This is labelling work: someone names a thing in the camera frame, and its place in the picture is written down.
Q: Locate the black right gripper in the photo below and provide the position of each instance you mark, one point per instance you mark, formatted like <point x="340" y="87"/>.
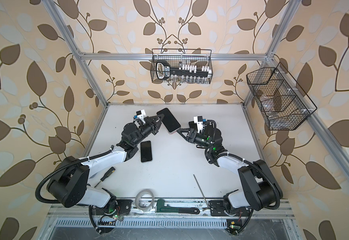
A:
<point x="191" y="138"/>

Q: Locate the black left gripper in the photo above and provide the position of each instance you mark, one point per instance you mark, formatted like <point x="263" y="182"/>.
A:
<point x="152" y="125"/>

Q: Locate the black phone case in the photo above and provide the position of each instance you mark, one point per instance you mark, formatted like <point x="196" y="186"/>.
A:
<point x="209" y="127"/>

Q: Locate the black phone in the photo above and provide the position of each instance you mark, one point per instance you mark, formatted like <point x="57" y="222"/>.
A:
<point x="192" y="125"/>
<point x="146" y="151"/>

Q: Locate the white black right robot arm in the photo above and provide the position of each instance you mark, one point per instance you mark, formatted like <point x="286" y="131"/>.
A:
<point x="259" y="188"/>

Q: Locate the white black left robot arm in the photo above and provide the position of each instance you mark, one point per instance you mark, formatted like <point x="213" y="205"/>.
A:
<point x="69" y="184"/>

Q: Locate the thin metal rod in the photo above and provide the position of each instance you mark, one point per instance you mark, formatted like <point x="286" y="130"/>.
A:
<point x="203" y="196"/>

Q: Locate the black socket set holder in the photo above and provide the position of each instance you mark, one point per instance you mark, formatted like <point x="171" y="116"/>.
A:
<point x="179" y="71"/>

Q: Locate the clear tape roll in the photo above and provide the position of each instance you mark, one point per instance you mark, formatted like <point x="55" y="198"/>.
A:
<point x="145" y="201"/>

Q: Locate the green black pipe wrench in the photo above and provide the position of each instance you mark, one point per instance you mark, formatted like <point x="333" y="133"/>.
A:
<point x="161" y="207"/>

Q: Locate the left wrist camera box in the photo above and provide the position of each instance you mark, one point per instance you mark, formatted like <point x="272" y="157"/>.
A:
<point x="140" y="115"/>

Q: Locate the black wire basket back wall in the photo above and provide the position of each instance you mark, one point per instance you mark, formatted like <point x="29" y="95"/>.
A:
<point x="200" y="57"/>

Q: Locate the black wire basket wall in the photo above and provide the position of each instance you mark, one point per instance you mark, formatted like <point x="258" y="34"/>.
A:
<point x="283" y="102"/>
<point x="200" y="57"/>

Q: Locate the black wire basket right wall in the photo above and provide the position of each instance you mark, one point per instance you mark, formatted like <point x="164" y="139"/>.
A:
<point x="283" y="102"/>

